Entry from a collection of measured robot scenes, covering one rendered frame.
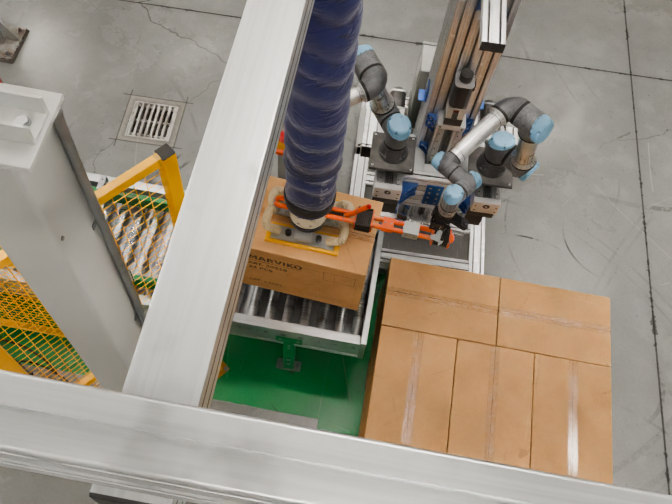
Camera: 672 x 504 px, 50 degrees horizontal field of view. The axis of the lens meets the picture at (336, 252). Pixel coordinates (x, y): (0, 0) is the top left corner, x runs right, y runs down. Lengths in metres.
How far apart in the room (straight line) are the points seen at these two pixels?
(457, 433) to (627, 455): 1.22
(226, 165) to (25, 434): 0.50
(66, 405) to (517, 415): 3.08
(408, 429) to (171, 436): 2.83
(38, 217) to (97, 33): 4.38
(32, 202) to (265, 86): 0.44
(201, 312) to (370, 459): 0.34
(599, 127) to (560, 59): 0.65
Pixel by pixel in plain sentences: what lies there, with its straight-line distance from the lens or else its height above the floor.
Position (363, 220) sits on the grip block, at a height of 1.23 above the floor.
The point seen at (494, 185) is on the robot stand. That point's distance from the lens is 3.64.
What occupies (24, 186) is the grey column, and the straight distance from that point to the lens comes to 1.27.
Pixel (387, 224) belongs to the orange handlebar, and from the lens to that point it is 3.18.
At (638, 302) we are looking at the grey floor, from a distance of 4.86.
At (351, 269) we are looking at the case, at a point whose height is 1.09.
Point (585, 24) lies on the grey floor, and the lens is 6.15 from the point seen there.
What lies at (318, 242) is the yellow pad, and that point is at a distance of 3.23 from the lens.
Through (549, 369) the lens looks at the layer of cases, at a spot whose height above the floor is 0.54.
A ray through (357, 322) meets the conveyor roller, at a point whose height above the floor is 0.55.
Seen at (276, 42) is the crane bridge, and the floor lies 3.05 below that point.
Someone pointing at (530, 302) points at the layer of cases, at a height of 0.54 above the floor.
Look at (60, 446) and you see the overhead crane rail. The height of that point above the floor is 3.21.
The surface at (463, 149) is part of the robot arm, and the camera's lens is 3.04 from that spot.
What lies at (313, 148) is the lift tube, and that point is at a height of 1.82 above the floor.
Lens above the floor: 3.95
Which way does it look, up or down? 62 degrees down
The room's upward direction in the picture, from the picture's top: 9 degrees clockwise
